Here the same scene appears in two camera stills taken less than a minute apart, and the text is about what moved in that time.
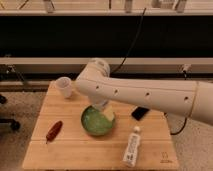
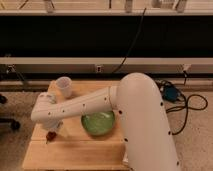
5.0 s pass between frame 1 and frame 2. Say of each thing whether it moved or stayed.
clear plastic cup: stayed
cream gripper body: moved
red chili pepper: stayed
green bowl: stayed
